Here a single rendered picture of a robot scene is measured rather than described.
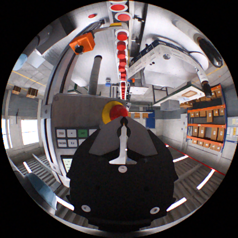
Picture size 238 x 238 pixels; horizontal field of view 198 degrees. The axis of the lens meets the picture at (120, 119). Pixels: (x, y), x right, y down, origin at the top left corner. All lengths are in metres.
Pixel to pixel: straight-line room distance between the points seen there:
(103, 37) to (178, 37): 0.46
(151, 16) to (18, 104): 5.57
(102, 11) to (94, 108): 0.51
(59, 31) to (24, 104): 5.27
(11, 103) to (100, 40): 5.27
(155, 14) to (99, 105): 0.49
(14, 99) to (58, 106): 5.37
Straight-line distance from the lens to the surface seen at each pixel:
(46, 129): 0.18
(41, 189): 0.15
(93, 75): 0.28
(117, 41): 0.34
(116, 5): 0.25
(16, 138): 5.50
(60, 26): 0.50
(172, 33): 0.54
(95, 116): 0.15
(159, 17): 0.49
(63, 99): 0.15
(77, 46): 0.17
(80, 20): 0.55
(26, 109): 5.62
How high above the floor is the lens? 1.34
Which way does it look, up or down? 1 degrees down
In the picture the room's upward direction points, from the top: 180 degrees counter-clockwise
